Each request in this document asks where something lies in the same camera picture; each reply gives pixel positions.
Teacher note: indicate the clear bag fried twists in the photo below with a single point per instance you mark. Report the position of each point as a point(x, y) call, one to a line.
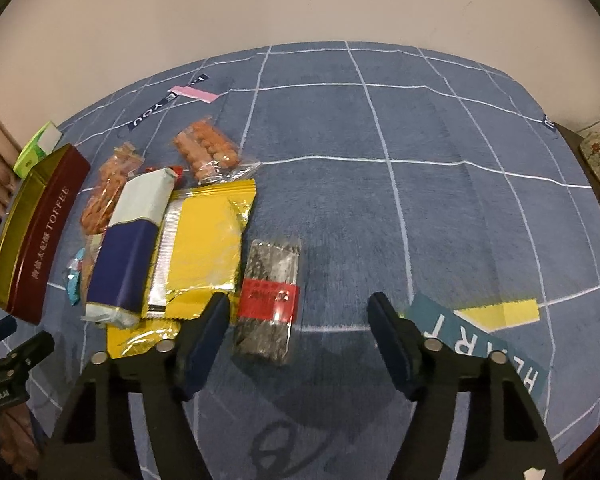
point(211, 156)

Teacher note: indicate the blue and white snack pack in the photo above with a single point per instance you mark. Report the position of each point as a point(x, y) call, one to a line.
point(115, 294)

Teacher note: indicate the green tissue pack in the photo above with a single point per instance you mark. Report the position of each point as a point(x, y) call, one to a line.
point(38, 148)

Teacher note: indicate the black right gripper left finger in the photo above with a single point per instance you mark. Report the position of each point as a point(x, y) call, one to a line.
point(94, 438)

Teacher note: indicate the red snack packet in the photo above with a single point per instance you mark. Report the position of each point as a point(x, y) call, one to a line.
point(178, 172)

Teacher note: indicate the yellow snack bag with silver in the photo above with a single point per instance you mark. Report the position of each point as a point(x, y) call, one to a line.
point(199, 249)

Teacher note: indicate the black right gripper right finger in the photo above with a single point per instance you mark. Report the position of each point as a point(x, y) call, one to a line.
point(505, 435)

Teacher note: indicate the gold and maroon toffee tin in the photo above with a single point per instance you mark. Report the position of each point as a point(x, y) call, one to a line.
point(32, 230)

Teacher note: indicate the clear bag orange snacks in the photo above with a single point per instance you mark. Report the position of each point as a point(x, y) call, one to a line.
point(118, 169)

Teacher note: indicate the dark seaweed snack pack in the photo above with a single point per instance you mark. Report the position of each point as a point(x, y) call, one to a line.
point(269, 301)

